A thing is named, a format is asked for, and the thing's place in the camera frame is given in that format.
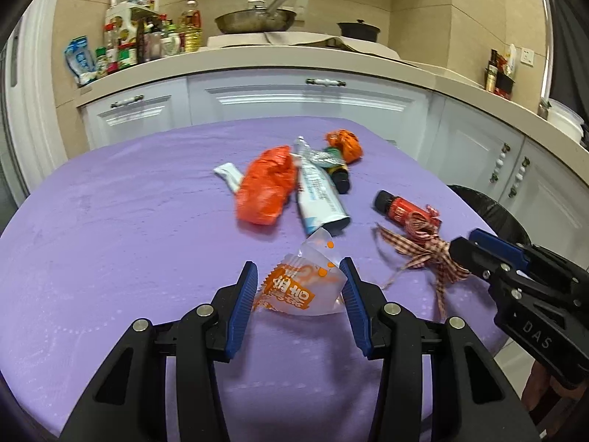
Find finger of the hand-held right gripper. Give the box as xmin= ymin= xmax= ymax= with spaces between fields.
xmin=448 ymin=236 xmax=583 ymax=307
xmin=468 ymin=228 xmax=589 ymax=286

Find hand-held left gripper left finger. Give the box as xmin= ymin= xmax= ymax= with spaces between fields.
xmin=60 ymin=261 xmax=258 ymax=442

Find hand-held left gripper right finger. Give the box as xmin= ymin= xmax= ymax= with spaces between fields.
xmin=339 ymin=257 xmax=541 ymax=442

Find black trash bin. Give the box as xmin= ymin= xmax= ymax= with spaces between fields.
xmin=446 ymin=184 xmax=532 ymax=247

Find brown checkered ribbon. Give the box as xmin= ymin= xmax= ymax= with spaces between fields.
xmin=375 ymin=223 xmax=472 ymax=320

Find clear orange-print snack wrapper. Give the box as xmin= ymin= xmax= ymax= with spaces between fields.
xmin=252 ymin=229 xmax=347 ymax=318

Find small red bottle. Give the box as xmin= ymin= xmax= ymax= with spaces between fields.
xmin=374 ymin=190 xmax=426 ymax=231

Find small white tube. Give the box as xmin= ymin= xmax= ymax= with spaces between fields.
xmin=213 ymin=163 xmax=244 ymax=193

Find person's right hand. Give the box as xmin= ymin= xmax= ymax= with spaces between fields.
xmin=522 ymin=361 xmax=566 ymax=424

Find red and white ribbon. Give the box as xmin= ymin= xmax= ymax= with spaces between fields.
xmin=405 ymin=203 xmax=442 ymax=240

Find white toothpaste tube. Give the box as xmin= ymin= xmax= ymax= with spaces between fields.
xmin=294 ymin=136 xmax=351 ymax=235

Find orange plastic bag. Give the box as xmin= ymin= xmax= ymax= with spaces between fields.
xmin=236 ymin=145 xmax=299 ymax=226

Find dark bottle with green label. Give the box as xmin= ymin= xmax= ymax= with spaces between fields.
xmin=322 ymin=146 xmax=351 ymax=194

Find purple tablecloth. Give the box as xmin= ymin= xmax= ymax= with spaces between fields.
xmin=0 ymin=116 xmax=525 ymax=442

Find white lidded container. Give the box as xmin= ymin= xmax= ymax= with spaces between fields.
xmin=547 ymin=99 xmax=585 ymax=141

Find crumpled orange foil wrapper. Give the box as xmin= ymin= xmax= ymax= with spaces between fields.
xmin=324 ymin=130 xmax=363 ymax=165

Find dark sauce bottle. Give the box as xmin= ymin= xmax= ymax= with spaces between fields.
xmin=485 ymin=50 xmax=500 ymax=93

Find beige kitchen countertop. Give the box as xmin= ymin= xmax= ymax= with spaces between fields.
xmin=74 ymin=46 xmax=589 ymax=166

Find black cooking pot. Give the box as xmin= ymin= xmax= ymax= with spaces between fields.
xmin=337 ymin=19 xmax=382 ymax=42

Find beige stove cover cloth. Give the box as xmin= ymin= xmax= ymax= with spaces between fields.
xmin=207 ymin=31 xmax=401 ymax=60

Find cooking oil bottle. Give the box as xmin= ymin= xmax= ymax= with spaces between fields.
xmin=179 ymin=0 xmax=204 ymax=53

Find steel wok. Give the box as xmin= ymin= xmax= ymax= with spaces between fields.
xmin=214 ymin=0 xmax=300 ymax=34

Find rack of condiment bottles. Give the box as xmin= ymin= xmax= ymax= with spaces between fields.
xmin=94 ymin=0 xmax=185 ymax=77

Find white panelled door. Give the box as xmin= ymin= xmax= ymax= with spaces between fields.
xmin=0 ymin=0 xmax=88 ymax=203

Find blue and white packet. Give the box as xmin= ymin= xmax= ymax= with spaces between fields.
xmin=64 ymin=36 xmax=98 ymax=86

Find vertical cabinet door handle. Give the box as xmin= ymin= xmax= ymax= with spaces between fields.
xmin=490 ymin=143 xmax=511 ymax=182
xmin=508 ymin=157 xmax=530 ymax=196

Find dark window frame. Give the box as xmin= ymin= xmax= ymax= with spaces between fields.
xmin=536 ymin=0 xmax=589 ymax=116

